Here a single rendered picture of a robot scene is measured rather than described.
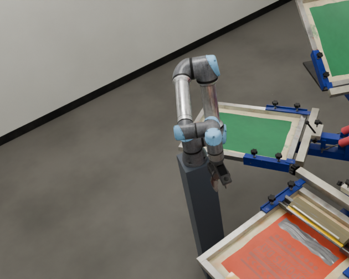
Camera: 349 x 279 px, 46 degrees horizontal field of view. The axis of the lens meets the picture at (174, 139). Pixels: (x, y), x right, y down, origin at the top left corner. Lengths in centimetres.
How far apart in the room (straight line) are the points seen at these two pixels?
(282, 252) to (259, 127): 107
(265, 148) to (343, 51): 98
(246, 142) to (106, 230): 162
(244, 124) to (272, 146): 32
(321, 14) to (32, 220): 317
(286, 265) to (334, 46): 176
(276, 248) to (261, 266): 14
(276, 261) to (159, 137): 268
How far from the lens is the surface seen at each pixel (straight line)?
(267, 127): 306
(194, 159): 240
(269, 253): 232
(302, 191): 255
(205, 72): 214
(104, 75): 559
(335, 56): 330
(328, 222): 233
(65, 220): 411
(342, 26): 346
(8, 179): 489
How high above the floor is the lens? 287
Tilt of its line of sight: 39 degrees down
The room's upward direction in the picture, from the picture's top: 12 degrees counter-clockwise
